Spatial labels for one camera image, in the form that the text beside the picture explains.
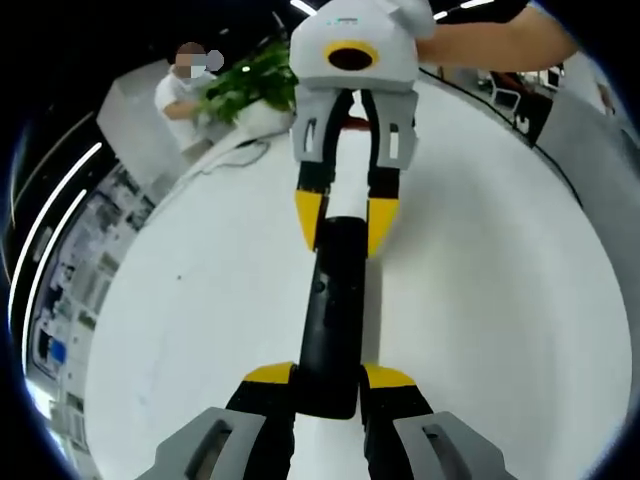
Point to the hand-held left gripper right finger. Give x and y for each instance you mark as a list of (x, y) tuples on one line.
[(395, 405)]

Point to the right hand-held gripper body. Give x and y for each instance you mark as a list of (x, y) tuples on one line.
[(360, 30)]

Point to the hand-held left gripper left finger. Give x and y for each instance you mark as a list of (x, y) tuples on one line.
[(265, 400)]

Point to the black remote control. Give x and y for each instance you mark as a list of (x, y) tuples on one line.
[(335, 325)]

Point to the small red object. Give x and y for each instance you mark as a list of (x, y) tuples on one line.
[(357, 122)]

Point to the green potted plant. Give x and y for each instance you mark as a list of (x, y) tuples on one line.
[(250, 85)]

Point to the black office chair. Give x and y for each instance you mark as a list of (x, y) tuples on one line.
[(530, 110)]

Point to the white pillar beside poster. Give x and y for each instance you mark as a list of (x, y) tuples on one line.
[(135, 125)]

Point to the ceiling light strip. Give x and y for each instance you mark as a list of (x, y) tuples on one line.
[(50, 260), (45, 215)]

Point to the wall poster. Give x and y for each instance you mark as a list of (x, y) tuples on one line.
[(85, 280)]

